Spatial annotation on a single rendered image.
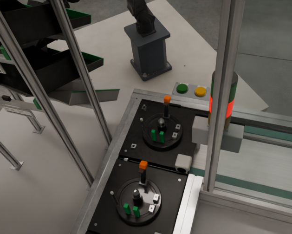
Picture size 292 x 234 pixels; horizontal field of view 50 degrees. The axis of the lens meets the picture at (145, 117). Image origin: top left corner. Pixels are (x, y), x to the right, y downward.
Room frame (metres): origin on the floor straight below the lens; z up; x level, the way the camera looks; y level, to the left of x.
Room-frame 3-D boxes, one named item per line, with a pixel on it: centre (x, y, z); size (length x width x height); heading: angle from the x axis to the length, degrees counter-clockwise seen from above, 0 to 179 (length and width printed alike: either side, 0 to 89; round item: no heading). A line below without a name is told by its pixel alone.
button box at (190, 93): (0.75, -0.22, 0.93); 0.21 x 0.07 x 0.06; 64
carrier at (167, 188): (0.36, 0.07, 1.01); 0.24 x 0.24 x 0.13; 64
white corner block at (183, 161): (0.46, -0.09, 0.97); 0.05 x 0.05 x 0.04; 64
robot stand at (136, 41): (1.04, -0.07, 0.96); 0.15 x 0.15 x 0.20; 18
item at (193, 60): (1.02, -0.02, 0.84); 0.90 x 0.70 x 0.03; 18
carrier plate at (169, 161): (0.59, -0.05, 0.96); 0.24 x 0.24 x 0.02; 64
